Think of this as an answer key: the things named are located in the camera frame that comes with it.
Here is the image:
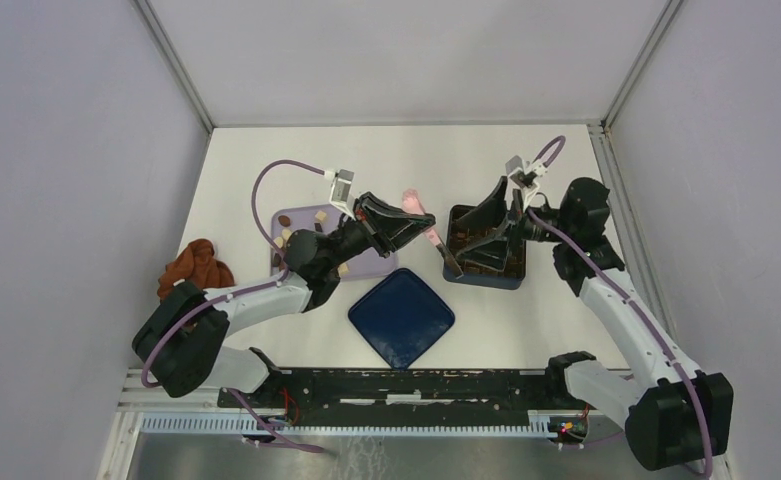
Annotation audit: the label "blue tin chocolate box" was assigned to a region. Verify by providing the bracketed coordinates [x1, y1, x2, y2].
[442, 204, 527, 290]

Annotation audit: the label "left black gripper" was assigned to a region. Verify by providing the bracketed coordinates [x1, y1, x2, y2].
[322, 191, 435, 272]

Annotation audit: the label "blue tin lid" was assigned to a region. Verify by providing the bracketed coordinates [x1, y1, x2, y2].
[348, 268, 456, 370]

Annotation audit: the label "purple cable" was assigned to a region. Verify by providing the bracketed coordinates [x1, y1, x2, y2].
[140, 159, 335, 454]
[525, 135, 715, 478]

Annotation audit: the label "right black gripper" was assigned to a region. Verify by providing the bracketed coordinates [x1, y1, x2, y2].
[456, 176, 574, 271]

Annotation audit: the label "brown crumpled cloth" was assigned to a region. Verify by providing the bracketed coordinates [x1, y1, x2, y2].
[157, 238, 236, 300]

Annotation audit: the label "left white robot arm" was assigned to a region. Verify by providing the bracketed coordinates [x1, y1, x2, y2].
[131, 192, 436, 408]

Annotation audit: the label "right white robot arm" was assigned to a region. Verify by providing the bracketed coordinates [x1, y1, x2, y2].
[449, 177, 734, 477]

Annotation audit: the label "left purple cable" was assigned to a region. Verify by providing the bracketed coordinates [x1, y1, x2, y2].
[140, 159, 335, 454]

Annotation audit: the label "purple chocolate tray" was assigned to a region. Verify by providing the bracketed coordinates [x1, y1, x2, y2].
[267, 204, 399, 281]

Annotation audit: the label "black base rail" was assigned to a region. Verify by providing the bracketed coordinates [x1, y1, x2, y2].
[216, 368, 611, 429]

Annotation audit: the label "pink tongs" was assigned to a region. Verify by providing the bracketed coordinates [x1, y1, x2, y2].
[402, 189, 463, 278]

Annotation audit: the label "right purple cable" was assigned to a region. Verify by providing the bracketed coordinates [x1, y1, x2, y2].
[525, 135, 715, 478]

